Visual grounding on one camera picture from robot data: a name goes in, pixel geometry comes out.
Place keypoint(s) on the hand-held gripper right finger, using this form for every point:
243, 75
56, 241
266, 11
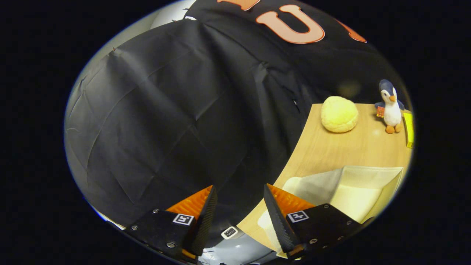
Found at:
279, 224

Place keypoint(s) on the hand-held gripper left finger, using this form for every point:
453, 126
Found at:
204, 224

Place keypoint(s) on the beige fabric storage box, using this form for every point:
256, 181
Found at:
360, 198

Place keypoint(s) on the small white rectangular fitting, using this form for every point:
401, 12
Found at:
230, 232

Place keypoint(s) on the yellow round plush bun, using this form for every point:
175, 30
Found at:
338, 114

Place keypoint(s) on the plush penguin toy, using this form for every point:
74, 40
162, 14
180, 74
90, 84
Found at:
390, 110

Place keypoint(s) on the yellow book with red circle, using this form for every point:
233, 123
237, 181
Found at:
408, 129

